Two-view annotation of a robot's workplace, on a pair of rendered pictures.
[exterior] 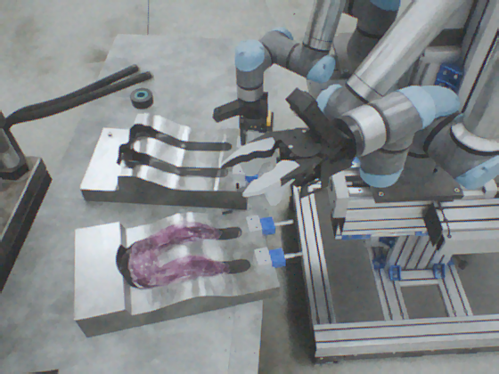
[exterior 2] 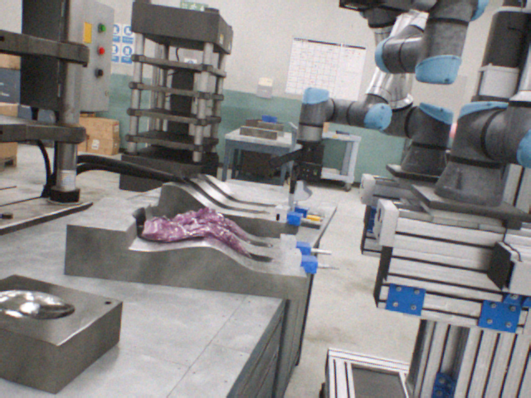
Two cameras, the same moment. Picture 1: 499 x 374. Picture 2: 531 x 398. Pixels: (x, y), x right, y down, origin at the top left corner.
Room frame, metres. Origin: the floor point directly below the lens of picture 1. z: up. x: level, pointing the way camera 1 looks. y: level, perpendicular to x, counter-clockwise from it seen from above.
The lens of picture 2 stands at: (-0.36, -0.09, 1.21)
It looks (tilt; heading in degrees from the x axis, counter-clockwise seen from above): 12 degrees down; 9
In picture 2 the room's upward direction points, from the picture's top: 8 degrees clockwise
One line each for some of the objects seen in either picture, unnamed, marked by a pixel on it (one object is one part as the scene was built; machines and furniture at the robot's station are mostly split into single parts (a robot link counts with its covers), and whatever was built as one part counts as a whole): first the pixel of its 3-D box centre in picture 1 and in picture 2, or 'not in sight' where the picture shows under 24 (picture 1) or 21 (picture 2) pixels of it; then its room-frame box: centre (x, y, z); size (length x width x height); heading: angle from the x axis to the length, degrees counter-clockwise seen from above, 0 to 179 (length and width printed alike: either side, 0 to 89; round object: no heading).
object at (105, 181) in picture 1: (170, 159); (215, 205); (1.02, 0.28, 0.87); 0.50 x 0.26 x 0.14; 86
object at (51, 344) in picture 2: not in sight; (32, 327); (0.21, 0.32, 0.84); 0.20 x 0.15 x 0.07; 86
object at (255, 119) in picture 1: (252, 110); (307, 161); (1.05, 0.02, 1.05); 0.09 x 0.08 x 0.12; 86
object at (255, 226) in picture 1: (270, 225); (305, 249); (0.78, -0.03, 0.86); 0.13 x 0.05 x 0.05; 103
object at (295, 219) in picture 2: (255, 174); (297, 219); (0.94, 0.01, 0.89); 0.13 x 0.05 x 0.05; 86
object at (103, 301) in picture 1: (177, 263); (195, 244); (0.65, 0.22, 0.86); 0.50 x 0.26 x 0.11; 103
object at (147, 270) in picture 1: (176, 252); (198, 225); (0.66, 0.22, 0.90); 0.26 x 0.18 x 0.08; 103
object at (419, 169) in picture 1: (413, 150); (470, 178); (0.85, -0.39, 1.09); 0.15 x 0.15 x 0.10
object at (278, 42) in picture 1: (277, 49); (339, 111); (1.12, -0.05, 1.20); 0.11 x 0.11 x 0.08; 53
